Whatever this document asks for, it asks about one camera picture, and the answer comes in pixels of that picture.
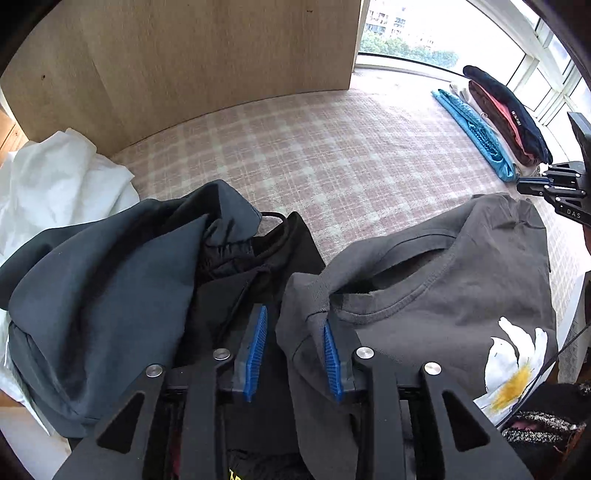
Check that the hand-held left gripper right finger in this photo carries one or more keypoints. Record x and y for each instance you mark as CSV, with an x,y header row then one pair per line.
x,y
331,364

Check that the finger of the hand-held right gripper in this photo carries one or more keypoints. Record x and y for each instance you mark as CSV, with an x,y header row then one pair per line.
x,y
549,188
565,168

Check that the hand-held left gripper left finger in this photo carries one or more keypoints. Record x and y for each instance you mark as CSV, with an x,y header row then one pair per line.
x,y
256,355

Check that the grey flower print t-shirt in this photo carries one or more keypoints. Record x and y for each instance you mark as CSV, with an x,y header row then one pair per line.
x,y
415,286

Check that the coral folded garment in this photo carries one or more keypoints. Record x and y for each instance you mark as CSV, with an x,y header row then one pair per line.
x,y
505,120

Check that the shiny blue folded garment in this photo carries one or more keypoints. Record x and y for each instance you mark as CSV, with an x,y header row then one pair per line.
x,y
480,134

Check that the navy folded garment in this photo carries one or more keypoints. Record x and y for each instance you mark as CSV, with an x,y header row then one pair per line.
x,y
508,94

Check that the maroon folded garment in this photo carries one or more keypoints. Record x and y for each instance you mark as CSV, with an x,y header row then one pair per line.
x,y
489,110

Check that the black garment with yellow print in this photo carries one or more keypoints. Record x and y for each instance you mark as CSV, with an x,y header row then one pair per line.
x,y
277,258

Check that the blue-grey garment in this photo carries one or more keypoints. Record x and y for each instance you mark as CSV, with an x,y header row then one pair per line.
x,y
115,286

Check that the person's black tweed jacket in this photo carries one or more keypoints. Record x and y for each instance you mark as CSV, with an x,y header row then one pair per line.
x,y
549,415

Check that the pink plaid bedspread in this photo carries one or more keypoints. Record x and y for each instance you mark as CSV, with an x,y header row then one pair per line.
x,y
323,161

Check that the large window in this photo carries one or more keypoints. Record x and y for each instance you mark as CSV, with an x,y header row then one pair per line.
x,y
415,27

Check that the white cloth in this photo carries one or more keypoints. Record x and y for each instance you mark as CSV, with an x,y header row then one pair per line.
x,y
55,184

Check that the light wooden cabinet panel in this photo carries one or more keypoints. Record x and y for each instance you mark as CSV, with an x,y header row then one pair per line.
x,y
184,69

